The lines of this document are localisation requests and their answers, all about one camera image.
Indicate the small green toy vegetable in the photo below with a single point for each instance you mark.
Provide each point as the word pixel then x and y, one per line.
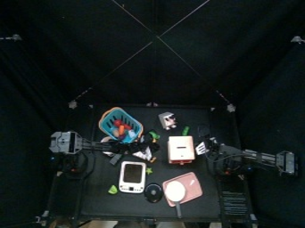
pixel 185 131

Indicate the red toy fruit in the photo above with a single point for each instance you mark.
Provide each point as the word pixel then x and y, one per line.
pixel 118 122

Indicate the grey metal frame bracket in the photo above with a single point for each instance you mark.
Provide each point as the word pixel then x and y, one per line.
pixel 230 107
pixel 297 39
pixel 150 104
pixel 72 104

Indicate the light blue toy piece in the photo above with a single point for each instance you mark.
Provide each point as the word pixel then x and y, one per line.
pixel 131 134

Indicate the teal basket with orange rim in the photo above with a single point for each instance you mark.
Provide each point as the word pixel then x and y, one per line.
pixel 104 126

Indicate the grey white cube animal toy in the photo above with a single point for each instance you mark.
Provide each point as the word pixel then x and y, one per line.
pixel 166 120

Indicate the white text label sticker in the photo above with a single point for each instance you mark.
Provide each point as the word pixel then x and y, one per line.
pixel 234 201

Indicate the green toy lime wedge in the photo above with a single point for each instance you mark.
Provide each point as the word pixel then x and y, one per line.
pixel 114 190

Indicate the white round plate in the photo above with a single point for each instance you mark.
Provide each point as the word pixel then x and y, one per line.
pixel 104 139

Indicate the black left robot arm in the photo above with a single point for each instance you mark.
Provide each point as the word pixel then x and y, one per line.
pixel 66 142

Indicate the dark grey rectangular block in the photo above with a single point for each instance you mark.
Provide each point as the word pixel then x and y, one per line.
pixel 115 159

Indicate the orange toy carrot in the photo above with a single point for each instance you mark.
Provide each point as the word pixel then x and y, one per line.
pixel 120 130

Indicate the pink cutting board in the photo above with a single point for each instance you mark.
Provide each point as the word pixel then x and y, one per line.
pixel 193 190

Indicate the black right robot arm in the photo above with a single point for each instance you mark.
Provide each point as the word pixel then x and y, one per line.
pixel 262 157

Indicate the black round disc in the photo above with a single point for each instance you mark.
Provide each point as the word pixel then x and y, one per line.
pixel 154 193

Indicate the small green star toy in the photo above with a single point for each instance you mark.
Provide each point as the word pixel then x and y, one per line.
pixel 148 171

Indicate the white kitchen scale dark screen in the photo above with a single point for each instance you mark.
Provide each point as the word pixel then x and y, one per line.
pixel 132 173

